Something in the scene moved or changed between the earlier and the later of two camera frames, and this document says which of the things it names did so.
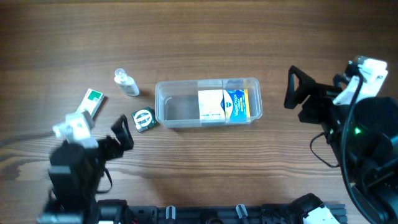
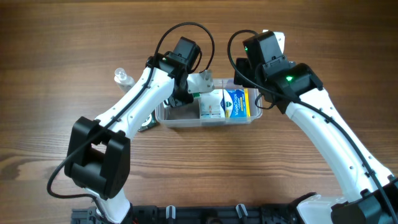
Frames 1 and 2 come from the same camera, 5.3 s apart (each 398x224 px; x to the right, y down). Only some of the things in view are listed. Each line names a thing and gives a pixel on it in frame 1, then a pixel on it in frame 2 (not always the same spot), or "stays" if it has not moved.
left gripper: [109, 147] -> [181, 97]
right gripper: [313, 98] -> [241, 73]
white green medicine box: [91, 102] -> [199, 83]
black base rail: [131, 213] stays
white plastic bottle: [127, 83] stays
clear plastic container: [208, 102] stays
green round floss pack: [144, 119] stays
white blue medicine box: [209, 104] stays
